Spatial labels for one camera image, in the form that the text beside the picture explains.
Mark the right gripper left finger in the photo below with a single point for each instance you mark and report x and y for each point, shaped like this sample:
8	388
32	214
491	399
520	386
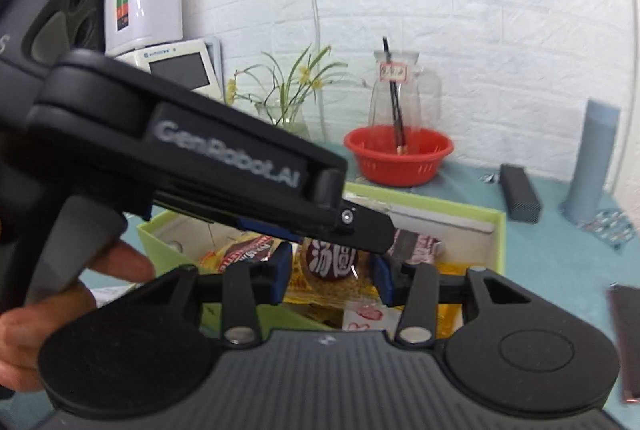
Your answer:
247	285

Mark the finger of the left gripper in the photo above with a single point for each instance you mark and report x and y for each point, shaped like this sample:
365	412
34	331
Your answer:
274	231
366	229

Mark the dark smartphone on table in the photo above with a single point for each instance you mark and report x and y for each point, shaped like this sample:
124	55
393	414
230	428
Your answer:
625	309

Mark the white device with screen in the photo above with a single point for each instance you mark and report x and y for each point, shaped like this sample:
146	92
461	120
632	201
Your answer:
194	64

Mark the person left hand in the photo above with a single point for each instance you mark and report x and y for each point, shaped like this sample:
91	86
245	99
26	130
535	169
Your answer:
24	330

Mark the red plastic basket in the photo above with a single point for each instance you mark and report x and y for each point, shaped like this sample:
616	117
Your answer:
381	161

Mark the green cardboard snack box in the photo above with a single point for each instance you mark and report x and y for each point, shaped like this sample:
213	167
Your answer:
449	235

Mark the glass vase with green plant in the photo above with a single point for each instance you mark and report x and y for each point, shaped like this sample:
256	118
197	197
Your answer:
278	93

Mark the black stir stick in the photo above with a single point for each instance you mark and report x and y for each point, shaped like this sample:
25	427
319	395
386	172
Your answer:
394	100

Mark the black rectangular box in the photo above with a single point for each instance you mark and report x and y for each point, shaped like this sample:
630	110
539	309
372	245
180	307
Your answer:
522	202

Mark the brown round snack packet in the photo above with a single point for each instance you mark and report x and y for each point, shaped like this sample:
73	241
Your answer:
329	262

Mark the clear glass pitcher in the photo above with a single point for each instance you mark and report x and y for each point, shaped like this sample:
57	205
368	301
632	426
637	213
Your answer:
419	91

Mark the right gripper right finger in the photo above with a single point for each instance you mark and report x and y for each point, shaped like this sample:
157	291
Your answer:
415	289

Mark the grey cylinder speaker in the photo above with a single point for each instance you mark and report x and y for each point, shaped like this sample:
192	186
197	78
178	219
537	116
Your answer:
593	160

